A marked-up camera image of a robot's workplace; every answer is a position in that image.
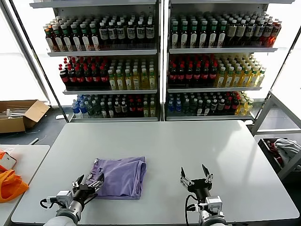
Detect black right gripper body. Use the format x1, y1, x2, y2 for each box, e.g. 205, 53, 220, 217
185, 178, 213, 201

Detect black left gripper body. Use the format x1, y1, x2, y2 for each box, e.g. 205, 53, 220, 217
71, 182, 99, 208

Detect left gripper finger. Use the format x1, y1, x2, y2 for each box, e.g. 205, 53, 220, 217
90, 173, 105, 189
71, 174, 85, 189

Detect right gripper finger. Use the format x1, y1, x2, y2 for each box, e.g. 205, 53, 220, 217
201, 164, 214, 184
179, 166, 195, 188

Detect purple t-shirt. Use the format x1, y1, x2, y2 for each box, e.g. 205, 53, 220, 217
90, 156, 148, 201

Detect dark storage bin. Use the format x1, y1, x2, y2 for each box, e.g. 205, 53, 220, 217
258, 137, 301, 175

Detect orange fabric bag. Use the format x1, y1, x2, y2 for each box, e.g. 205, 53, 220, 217
0, 169, 30, 203

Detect small white orange box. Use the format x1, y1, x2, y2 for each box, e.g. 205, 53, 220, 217
0, 150, 18, 170

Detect red cloth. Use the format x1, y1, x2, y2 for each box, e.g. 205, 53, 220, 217
268, 140, 283, 165

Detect green drink bottle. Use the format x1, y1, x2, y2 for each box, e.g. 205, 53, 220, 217
190, 98, 198, 117
87, 100, 95, 118
182, 98, 190, 117

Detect small cola bottle red label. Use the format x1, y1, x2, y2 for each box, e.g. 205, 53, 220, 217
136, 98, 144, 118
129, 99, 137, 118
224, 97, 232, 116
231, 96, 239, 116

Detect grey metal cart leg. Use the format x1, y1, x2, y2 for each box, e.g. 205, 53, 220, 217
278, 150, 301, 183

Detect grey white cloth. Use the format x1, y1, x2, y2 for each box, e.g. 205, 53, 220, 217
274, 138, 301, 165

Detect open cardboard box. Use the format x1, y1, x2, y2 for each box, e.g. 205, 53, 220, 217
0, 99, 51, 134

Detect white packing strips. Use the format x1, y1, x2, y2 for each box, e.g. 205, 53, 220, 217
0, 106, 32, 118

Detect yellow juice bottle green label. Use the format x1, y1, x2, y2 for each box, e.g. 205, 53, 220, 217
257, 67, 268, 87
109, 70, 118, 90
133, 68, 141, 90
249, 66, 260, 87
225, 66, 235, 88
141, 68, 150, 89
216, 66, 227, 88
117, 69, 125, 90
233, 66, 243, 88
149, 67, 157, 89
241, 66, 252, 88
124, 69, 133, 90

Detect cola bottle red cap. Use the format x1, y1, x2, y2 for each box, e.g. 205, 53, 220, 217
201, 63, 210, 87
100, 65, 110, 88
209, 62, 218, 87
68, 66, 78, 88
169, 63, 178, 87
59, 66, 69, 88
193, 63, 202, 87
84, 65, 94, 88
177, 63, 186, 87
185, 63, 194, 87
92, 65, 102, 88
76, 66, 86, 88

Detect grey shelf unit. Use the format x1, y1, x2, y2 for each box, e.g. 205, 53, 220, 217
29, 0, 163, 123
164, 0, 280, 122

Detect dark bottle green white label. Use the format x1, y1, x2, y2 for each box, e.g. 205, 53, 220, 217
209, 20, 219, 48
218, 20, 228, 48
53, 24, 63, 52
190, 20, 199, 49
180, 20, 190, 49
171, 21, 180, 49
90, 22, 101, 51
71, 23, 82, 51
80, 23, 92, 51
199, 20, 209, 48
62, 23, 73, 52

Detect dark bottle grey square label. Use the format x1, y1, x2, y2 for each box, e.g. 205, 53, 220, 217
127, 21, 136, 45
116, 21, 126, 45
227, 19, 238, 47
136, 20, 146, 45
108, 21, 118, 45
237, 19, 247, 47
263, 20, 274, 47
255, 19, 265, 47
146, 20, 155, 44
99, 21, 110, 46
246, 19, 256, 47

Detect red drink bottle grey label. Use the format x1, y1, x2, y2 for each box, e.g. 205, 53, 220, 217
271, 21, 283, 47

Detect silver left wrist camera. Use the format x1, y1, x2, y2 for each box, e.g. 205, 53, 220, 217
55, 190, 73, 203

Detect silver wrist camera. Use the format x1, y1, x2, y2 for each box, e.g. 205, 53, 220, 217
205, 195, 222, 210
55, 190, 73, 203

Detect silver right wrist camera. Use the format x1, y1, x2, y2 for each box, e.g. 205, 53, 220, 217
205, 195, 222, 210

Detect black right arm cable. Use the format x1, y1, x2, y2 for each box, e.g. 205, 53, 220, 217
185, 194, 202, 226

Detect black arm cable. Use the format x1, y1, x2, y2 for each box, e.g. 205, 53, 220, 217
185, 194, 202, 226
39, 198, 57, 210

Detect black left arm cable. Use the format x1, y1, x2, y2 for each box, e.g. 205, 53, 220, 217
39, 198, 57, 210

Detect grey metal frame table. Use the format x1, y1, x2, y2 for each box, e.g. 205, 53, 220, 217
250, 90, 301, 134

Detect dark slanted metal post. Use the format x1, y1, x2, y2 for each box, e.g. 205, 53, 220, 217
9, 0, 71, 123
269, 30, 301, 92

